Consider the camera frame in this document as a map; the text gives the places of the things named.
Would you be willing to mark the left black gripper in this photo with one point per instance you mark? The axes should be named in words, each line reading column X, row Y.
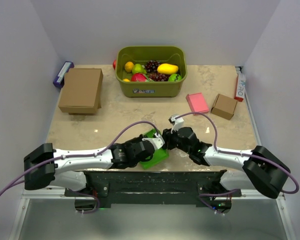
column 138, row 139

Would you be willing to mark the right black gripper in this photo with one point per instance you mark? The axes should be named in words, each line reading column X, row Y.
column 167, row 136

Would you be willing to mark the green paper box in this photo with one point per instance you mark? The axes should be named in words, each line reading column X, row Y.
column 158, row 156

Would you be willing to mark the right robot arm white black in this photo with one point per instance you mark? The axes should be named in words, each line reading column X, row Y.
column 259, row 168

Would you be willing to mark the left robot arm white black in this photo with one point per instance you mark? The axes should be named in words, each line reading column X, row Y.
column 46, row 166

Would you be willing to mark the pink box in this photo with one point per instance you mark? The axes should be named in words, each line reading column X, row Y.
column 197, row 103

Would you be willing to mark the small brown cardboard box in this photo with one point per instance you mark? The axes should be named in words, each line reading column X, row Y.
column 224, row 106

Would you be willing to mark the large brown cardboard box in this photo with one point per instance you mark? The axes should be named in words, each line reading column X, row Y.
column 81, row 93

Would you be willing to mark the red white box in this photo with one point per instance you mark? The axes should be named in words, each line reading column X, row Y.
column 239, row 93

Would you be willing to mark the purple white box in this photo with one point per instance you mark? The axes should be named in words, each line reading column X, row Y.
column 58, row 81

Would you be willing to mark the green round fruit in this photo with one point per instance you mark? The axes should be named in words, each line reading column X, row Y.
column 175, row 77

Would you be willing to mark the dark grapes lower bunch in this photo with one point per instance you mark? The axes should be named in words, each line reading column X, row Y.
column 158, row 77

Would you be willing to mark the dark grapes bunch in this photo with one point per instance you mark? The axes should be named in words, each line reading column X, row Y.
column 152, row 66
column 158, row 77

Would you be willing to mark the red dragon fruit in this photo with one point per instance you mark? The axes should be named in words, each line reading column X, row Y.
column 139, row 77

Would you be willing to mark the yellow mango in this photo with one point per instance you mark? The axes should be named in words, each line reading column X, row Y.
column 167, row 69

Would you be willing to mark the small orange fruit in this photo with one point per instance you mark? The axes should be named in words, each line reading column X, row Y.
column 126, row 80

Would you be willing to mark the dark grapes upper bunch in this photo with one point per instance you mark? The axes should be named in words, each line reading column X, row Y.
column 152, row 66

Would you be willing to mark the green pear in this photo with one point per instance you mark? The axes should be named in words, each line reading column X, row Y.
column 138, row 68

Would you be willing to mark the olive green plastic bin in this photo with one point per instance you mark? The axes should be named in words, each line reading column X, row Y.
column 141, row 55

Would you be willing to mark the red fruit behind bin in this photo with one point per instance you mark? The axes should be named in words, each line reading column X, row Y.
column 114, row 64

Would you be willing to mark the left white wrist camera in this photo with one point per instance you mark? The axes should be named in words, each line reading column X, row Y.
column 157, row 141

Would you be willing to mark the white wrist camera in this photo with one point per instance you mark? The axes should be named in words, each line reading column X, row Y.
column 157, row 141
column 177, row 122

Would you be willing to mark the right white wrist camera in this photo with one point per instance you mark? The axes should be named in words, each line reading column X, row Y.
column 177, row 122

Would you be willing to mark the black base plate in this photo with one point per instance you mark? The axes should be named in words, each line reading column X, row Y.
column 154, row 188

